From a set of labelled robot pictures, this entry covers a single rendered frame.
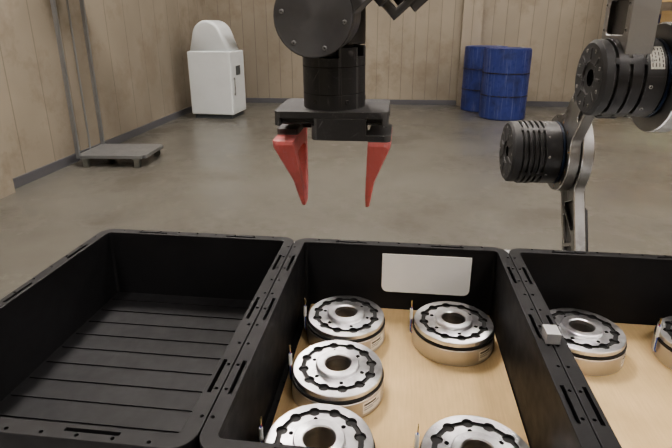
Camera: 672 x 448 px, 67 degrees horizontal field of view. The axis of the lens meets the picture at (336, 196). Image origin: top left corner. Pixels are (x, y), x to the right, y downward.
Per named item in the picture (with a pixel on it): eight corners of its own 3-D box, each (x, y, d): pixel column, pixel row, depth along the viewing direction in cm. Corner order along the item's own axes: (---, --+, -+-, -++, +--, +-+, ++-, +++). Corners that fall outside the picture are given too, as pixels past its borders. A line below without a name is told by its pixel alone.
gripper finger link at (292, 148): (350, 217, 48) (349, 119, 44) (275, 215, 48) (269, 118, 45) (356, 192, 54) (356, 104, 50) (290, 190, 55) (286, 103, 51)
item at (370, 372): (302, 340, 63) (302, 336, 62) (384, 347, 61) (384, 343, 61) (283, 396, 53) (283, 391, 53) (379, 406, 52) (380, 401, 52)
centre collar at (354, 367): (319, 351, 60) (319, 347, 59) (361, 355, 59) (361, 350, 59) (312, 379, 55) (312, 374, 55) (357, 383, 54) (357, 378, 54)
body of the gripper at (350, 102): (387, 133, 44) (389, 45, 42) (274, 131, 46) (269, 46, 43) (389, 117, 50) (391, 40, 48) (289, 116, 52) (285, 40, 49)
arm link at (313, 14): (449, -21, 44) (384, -103, 42) (460, -28, 33) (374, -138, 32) (347, 73, 48) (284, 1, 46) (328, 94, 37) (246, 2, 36)
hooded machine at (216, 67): (247, 112, 761) (242, 20, 719) (235, 119, 707) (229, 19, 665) (206, 111, 768) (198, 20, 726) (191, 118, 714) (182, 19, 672)
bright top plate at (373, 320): (311, 298, 72) (311, 294, 72) (382, 299, 72) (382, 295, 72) (304, 339, 63) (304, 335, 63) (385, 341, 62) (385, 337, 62)
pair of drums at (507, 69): (507, 106, 817) (514, 44, 787) (530, 121, 690) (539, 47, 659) (457, 106, 824) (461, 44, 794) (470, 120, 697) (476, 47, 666)
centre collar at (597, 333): (553, 318, 66) (554, 314, 66) (591, 318, 66) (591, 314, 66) (570, 341, 62) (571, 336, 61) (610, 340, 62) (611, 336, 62)
